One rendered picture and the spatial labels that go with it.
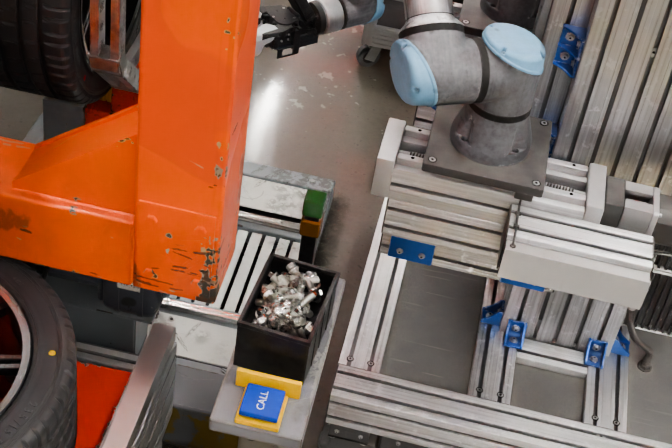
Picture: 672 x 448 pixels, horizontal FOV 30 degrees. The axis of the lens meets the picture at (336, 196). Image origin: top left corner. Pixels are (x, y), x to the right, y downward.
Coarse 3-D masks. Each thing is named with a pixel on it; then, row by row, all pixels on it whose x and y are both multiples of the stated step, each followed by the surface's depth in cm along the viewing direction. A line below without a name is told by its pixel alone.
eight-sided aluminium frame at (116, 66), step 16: (96, 0) 239; (112, 0) 238; (96, 16) 241; (112, 16) 240; (96, 32) 244; (112, 32) 243; (96, 48) 246; (112, 48) 245; (96, 64) 248; (112, 64) 248; (128, 64) 255; (112, 80) 261; (128, 80) 258
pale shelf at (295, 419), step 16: (336, 288) 251; (336, 304) 248; (320, 352) 237; (320, 368) 234; (224, 384) 228; (304, 384) 231; (224, 400) 225; (240, 400) 226; (288, 400) 227; (304, 400) 228; (224, 416) 223; (288, 416) 225; (304, 416) 225; (224, 432) 223; (240, 432) 222; (256, 432) 222; (272, 432) 221; (288, 432) 222; (304, 432) 223
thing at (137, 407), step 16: (160, 336) 243; (144, 352) 240; (160, 352) 240; (144, 368) 237; (160, 368) 239; (128, 384) 233; (144, 384) 234; (160, 384) 242; (128, 400) 230; (144, 400) 231; (160, 400) 246; (128, 416) 228; (144, 416) 235; (112, 432) 224; (128, 432) 225; (144, 432) 237
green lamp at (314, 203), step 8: (312, 192) 240; (320, 192) 241; (304, 200) 238; (312, 200) 238; (320, 200) 239; (304, 208) 239; (312, 208) 239; (320, 208) 239; (312, 216) 240; (320, 216) 240
